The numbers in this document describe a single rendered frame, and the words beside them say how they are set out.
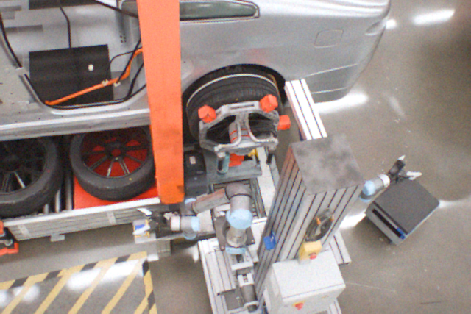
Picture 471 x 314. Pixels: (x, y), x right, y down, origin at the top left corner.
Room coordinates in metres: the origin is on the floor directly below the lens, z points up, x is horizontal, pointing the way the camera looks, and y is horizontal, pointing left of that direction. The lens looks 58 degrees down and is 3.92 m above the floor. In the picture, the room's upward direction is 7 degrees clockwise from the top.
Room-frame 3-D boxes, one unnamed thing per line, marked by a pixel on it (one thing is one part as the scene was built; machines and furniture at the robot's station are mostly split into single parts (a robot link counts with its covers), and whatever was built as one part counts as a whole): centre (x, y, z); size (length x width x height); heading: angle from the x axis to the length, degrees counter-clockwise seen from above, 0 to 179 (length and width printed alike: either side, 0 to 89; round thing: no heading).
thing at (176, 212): (1.39, 0.36, 0.51); 0.20 x 0.14 x 0.13; 111
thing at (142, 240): (1.38, 0.38, 0.44); 0.43 x 0.17 x 0.03; 108
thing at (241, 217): (1.14, -0.09, 1.19); 0.15 x 0.12 x 0.55; 6
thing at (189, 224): (1.12, 0.17, 1.21); 0.11 x 0.08 x 0.09; 96
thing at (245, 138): (1.93, -0.05, 0.85); 0.21 x 0.14 x 0.14; 18
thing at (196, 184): (1.94, 0.27, 0.26); 0.42 x 0.18 x 0.35; 18
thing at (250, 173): (2.16, 0.02, 0.13); 0.50 x 0.36 x 0.10; 108
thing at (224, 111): (2.00, -0.03, 0.85); 0.54 x 0.07 x 0.54; 108
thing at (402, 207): (1.88, -1.37, 0.17); 0.43 x 0.36 x 0.34; 137
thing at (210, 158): (2.16, 0.02, 0.32); 0.40 x 0.30 x 0.28; 108
